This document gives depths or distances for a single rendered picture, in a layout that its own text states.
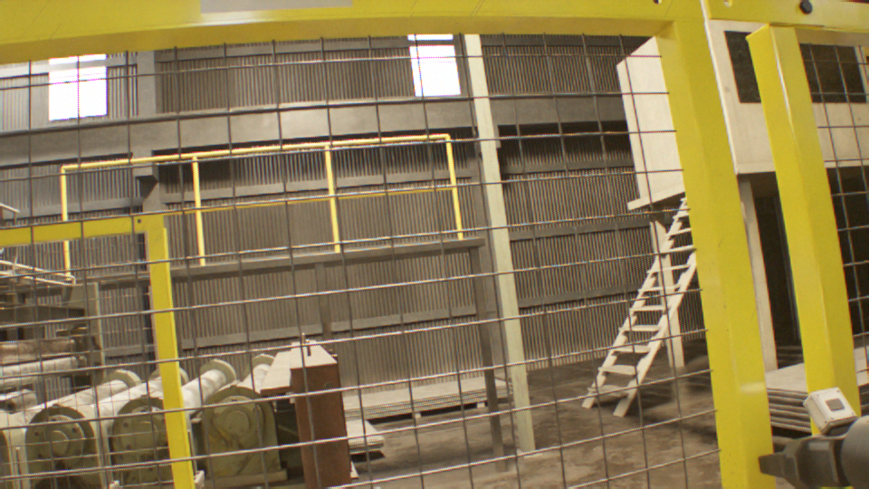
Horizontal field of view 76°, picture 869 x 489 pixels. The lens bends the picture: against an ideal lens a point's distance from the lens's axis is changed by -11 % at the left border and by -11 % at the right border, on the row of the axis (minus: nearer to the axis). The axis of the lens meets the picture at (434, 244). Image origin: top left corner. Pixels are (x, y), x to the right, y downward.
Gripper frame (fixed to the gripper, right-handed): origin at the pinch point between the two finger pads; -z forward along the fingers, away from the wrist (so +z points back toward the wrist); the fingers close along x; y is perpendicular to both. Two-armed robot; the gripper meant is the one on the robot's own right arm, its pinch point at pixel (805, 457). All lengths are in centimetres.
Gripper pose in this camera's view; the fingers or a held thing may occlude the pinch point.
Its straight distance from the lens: 83.9
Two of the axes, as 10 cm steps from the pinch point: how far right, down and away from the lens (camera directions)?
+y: 1.1, 9.5, -2.8
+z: 1.4, -3.0, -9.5
